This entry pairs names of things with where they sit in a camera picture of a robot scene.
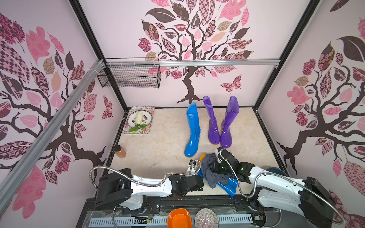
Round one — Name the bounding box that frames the white slotted cable duct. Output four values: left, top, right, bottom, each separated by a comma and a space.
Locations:
88, 213, 254, 228

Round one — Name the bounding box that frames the aluminium rail back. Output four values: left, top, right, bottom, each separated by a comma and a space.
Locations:
106, 58, 280, 67

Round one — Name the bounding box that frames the aluminium rail left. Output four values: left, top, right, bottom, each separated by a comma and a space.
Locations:
1, 60, 105, 211

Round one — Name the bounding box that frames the brown bottle black cap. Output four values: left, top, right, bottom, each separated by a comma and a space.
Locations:
113, 145, 126, 158

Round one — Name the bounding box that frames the right flexible metal conduit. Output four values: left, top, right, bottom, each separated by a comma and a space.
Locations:
218, 148, 346, 224

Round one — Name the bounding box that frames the black wire basket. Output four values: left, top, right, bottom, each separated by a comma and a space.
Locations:
98, 57, 162, 88

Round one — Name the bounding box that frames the floral tray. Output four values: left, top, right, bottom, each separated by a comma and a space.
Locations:
123, 106, 155, 135

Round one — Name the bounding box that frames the flexible metal conduit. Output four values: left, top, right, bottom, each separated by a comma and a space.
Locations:
88, 160, 202, 190
218, 148, 346, 224

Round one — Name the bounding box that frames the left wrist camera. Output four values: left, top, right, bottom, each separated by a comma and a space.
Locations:
185, 160, 201, 175

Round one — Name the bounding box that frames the aluminium rail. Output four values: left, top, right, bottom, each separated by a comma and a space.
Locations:
106, 58, 280, 67
1, 60, 105, 211

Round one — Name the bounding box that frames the blue ceramic bowl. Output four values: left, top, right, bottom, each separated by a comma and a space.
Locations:
267, 167, 287, 177

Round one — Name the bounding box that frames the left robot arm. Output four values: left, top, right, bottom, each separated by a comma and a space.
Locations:
95, 169, 204, 211

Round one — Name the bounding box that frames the left flexible metal conduit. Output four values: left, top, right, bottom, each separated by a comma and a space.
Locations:
88, 160, 202, 190

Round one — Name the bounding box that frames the orange plastic bowl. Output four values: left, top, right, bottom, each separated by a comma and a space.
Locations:
167, 208, 192, 228

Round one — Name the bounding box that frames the patterned plate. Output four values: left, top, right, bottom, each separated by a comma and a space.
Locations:
126, 110, 153, 128

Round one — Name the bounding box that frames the blue boot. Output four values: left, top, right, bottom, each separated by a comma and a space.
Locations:
198, 153, 238, 197
184, 103, 201, 157

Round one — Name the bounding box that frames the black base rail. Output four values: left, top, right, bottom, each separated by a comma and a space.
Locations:
76, 193, 263, 214

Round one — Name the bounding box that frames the grey cloth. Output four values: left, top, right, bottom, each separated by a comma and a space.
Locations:
201, 154, 229, 189

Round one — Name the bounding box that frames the white flower with leaves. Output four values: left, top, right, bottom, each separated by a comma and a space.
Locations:
128, 111, 147, 133

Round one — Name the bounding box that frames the purple boot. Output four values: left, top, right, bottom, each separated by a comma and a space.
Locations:
203, 96, 220, 145
220, 96, 240, 148

